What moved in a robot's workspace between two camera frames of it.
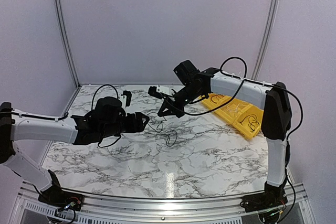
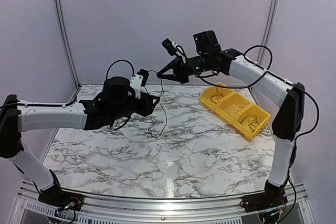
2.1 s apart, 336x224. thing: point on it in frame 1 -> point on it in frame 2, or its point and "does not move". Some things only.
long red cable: (211, 99) does not move
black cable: (252, 126) does not move
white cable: (235, 110) does not move
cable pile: (171, 134) -> (161, 105)
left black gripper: (136, 124) -> (147, 108)
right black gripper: (178, 112) -> (180, 73)
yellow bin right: (249, 122) does not move
